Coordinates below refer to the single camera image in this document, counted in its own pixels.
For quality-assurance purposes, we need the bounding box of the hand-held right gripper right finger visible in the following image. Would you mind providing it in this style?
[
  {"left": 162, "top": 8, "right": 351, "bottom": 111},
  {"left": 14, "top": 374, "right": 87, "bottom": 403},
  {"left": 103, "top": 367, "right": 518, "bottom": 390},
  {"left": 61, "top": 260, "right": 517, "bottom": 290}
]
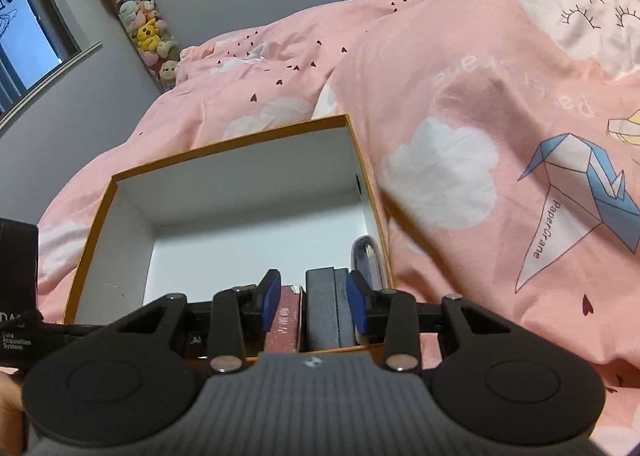
[{"left": 346, "top": 270, "right": 506, "bottom": 372}]

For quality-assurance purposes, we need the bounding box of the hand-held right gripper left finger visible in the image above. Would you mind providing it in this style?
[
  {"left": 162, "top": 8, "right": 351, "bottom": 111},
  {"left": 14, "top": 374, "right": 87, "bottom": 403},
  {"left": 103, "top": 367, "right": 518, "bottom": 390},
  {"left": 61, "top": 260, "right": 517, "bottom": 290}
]
[{"left": 112, "top": 269, "right": 282, "bottom": 374}]

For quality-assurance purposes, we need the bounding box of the orange cardboard box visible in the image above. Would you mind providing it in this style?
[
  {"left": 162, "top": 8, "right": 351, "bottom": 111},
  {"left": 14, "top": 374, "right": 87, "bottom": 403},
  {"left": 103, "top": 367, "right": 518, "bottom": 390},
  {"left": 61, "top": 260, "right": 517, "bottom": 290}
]
[{"left": 64, "top": 114, "right": 396, "bottom": 362}]

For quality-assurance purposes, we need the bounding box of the person's left hand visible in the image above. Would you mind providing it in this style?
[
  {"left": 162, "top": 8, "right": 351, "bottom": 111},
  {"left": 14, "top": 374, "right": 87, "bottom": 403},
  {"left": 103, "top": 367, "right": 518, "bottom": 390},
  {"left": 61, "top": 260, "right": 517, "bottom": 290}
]
[{"left": 0, "top": 371, "right": 25, "bottom": 415}]

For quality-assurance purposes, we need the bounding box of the red patterned small box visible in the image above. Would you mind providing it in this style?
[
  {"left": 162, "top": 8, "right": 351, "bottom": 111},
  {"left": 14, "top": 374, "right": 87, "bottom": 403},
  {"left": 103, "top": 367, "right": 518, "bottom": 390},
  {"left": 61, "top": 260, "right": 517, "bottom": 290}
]
[{"left": 263, "top": 286, "right": 306, "bottom": 354}]

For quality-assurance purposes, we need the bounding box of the grey small box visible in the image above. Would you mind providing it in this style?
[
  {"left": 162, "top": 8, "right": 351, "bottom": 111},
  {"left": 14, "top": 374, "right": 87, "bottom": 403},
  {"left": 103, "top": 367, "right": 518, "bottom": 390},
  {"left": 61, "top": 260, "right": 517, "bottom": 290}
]
[{"left": 305, "top": 267, "right": 337, "bottom": 352}]

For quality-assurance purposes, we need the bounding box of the clear blue pen case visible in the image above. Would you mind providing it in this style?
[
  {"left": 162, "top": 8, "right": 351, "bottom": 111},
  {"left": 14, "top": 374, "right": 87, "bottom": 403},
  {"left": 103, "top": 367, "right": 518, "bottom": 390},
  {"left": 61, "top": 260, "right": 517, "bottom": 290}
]
[{"left": 351, "top": 235, "right": 390, "bottom": 292}]

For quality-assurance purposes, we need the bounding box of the window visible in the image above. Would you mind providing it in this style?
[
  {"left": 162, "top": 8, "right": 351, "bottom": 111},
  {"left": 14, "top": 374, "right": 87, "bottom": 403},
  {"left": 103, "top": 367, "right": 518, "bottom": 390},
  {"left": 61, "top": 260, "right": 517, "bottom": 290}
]
[{"left": 0, "top": 0, "right": 83, "bottom": 112}]

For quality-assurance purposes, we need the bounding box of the pink printed duvet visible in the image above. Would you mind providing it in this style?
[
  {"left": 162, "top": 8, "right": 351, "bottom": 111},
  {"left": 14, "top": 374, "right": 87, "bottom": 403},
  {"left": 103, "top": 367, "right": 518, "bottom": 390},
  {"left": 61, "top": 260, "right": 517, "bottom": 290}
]
[{"left": 37, "top": 0, "right": 640, "bottom": 454}]

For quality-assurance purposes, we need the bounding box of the clear tube of plush toys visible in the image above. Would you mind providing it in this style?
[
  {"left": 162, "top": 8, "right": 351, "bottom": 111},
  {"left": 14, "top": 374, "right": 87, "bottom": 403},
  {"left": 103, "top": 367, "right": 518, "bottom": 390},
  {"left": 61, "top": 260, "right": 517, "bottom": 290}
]
[{"left": 100, "top": 0, "right": 182, "bottom": 92}]

